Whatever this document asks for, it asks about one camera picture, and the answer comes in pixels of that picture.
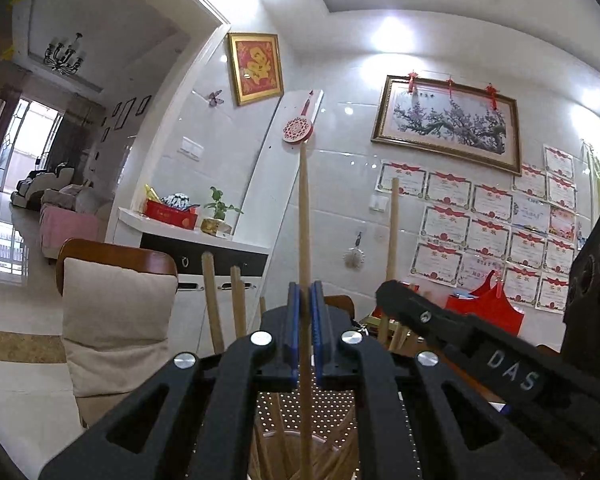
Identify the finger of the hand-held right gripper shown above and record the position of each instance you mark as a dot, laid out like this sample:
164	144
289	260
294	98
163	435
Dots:
480	350

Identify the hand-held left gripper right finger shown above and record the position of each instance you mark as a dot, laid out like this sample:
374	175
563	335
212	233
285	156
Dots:
317	340

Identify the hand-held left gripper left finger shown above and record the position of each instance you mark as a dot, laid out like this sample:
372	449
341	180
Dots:
294	340

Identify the pink paper cup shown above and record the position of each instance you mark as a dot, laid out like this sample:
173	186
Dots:
341	446

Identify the red gift bag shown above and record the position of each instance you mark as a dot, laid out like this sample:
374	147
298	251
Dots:
495	310

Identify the brown wooden chair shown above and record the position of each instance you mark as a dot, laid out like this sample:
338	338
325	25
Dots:
340	302

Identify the brown polka dot tablecloth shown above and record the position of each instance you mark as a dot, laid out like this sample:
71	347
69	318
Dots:
330	410

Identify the hanging white brush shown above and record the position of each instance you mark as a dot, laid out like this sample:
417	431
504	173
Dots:
353	257

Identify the white sideboard with black band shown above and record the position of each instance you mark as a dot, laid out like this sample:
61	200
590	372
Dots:
205	260

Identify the potted green plant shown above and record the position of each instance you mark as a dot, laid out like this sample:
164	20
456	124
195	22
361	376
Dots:
220	207

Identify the red gift box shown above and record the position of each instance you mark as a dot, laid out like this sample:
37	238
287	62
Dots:
170	217

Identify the beige chair cushion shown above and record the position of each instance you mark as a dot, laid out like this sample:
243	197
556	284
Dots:
115	320

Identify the round red hanging ornament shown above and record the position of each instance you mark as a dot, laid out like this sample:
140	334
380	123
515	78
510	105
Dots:
297	130

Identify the red knot tassel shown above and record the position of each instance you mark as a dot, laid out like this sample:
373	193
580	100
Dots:
450	87
414	81
492	95

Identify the plum blossom framed painting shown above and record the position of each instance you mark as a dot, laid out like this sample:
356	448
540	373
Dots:
447	120

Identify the sofa with pink cover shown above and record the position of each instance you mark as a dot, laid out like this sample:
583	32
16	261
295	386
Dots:
67	222

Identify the red calligraphy framed picture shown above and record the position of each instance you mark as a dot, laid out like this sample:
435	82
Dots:
256	67

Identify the grey massage chair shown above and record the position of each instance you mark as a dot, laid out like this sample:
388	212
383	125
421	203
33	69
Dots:
40	185

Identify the glass balcony door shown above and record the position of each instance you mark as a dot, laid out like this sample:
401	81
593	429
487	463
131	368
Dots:
27	145

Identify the black chandelier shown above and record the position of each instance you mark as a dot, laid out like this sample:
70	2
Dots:
64	55

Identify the wall of framed certificates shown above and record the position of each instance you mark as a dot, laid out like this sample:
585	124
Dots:
485	230

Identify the white light switch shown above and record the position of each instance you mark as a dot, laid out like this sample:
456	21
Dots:
378	203
190	148

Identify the tall white wall panel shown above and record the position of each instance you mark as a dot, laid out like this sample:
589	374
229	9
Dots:
275	185

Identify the butterfly wall decoration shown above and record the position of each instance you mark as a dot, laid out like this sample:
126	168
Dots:
214	99

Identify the small dark picture frame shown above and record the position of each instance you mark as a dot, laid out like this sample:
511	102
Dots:
143	105
105	135
117	109

